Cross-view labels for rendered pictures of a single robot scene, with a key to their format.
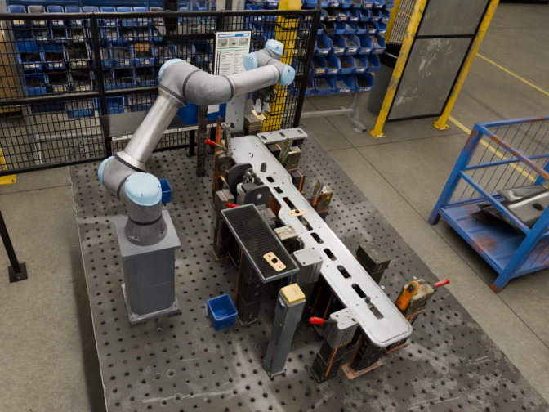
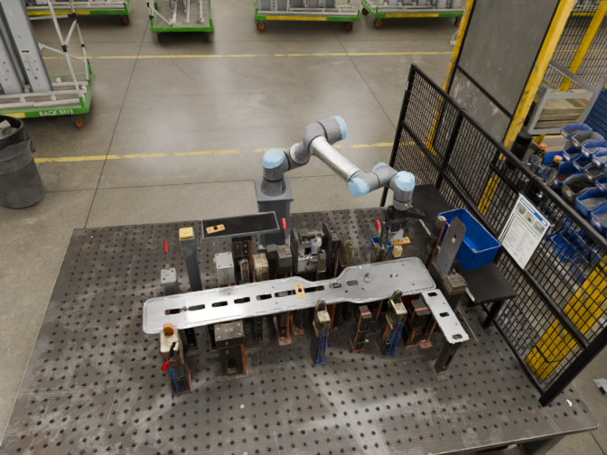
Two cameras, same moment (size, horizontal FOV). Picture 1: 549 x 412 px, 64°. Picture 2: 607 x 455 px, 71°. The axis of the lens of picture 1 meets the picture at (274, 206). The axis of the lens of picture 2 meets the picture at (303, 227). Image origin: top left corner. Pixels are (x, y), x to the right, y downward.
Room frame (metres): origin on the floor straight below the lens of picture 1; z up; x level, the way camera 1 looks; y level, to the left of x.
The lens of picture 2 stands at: (1.93, -1.31, 2.57)
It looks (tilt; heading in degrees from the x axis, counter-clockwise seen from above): 42 degrees down; 109
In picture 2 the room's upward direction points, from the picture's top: 4 degrees clockwise
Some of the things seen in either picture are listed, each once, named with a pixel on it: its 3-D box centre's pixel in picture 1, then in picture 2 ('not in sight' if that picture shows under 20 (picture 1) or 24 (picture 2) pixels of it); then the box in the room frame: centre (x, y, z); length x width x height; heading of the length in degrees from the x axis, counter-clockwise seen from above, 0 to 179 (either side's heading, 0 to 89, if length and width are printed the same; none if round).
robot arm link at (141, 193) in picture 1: (142, 195); (275, 163); (1.15, 0.46, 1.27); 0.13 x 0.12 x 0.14; 56
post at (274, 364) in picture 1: (282, 334); (192, 265); (0.94, -0.11, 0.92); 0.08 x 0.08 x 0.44; 35
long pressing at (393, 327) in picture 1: (300, 216); (295, 293); (1.52, -0.12, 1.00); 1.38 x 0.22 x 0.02; 35
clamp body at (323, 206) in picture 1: (316, 217); (319, 335); (1.68, -0.22, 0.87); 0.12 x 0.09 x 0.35; 125
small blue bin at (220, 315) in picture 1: (221, 313); not in sight; (1.11, 0.14, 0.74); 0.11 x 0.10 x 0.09; 35
